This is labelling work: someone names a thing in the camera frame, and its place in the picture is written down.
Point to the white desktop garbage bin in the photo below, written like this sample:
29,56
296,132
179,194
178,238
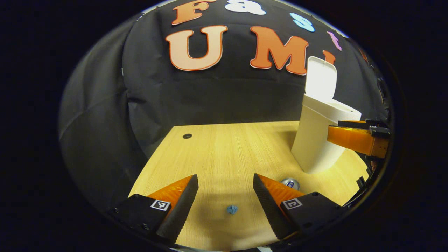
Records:
315,140

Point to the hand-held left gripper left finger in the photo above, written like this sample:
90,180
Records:
180,213

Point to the silver blue pop can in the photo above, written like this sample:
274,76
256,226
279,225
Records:
290,182

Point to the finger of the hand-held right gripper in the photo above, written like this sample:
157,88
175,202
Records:
353,140

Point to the blue paper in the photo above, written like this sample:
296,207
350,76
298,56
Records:
232,209

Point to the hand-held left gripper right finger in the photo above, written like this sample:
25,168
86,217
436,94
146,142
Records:
271,213

